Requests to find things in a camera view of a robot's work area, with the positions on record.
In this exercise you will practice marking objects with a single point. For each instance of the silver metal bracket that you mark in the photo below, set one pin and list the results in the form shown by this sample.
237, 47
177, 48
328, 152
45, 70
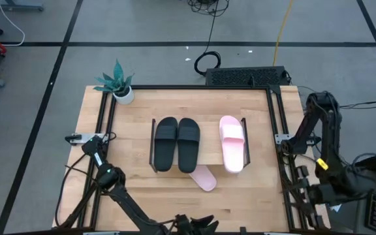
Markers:
280, 138
77, 137

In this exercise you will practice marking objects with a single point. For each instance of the grey desk foot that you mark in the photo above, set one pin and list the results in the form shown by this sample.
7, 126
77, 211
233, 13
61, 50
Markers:
15, 5

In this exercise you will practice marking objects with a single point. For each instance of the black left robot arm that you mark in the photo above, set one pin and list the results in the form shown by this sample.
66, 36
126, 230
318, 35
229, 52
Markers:
122, 196

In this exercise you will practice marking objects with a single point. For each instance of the wooden shelf with black frame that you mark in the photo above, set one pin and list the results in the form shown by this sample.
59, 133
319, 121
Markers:
209, 143

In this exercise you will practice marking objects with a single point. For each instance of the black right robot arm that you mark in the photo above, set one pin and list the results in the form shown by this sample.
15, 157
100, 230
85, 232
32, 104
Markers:
330, 147

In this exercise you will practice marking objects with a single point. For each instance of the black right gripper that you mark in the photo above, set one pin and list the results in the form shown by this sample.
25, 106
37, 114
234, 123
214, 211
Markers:
320, 195

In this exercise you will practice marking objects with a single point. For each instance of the yellow tag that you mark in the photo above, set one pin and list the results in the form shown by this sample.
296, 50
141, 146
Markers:
322, 164

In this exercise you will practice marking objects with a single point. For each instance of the pink slide sandal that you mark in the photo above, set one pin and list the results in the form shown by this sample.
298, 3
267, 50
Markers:
204, 179
232, 143

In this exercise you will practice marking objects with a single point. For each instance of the black slide sandal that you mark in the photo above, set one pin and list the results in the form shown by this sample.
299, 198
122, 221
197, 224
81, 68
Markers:
165, 143
188, 145

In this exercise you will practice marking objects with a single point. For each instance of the green plant in white pot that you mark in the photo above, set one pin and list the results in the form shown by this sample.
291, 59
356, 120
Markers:
117, 83

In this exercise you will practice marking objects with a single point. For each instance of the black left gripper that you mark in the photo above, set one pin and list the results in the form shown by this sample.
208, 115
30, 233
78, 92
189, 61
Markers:
183, 225

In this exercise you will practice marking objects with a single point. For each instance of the black perforated computer case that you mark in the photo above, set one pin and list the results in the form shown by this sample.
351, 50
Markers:
243, 76

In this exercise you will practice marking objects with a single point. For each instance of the white paper sheet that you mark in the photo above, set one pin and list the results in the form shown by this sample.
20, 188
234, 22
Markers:
336, 208

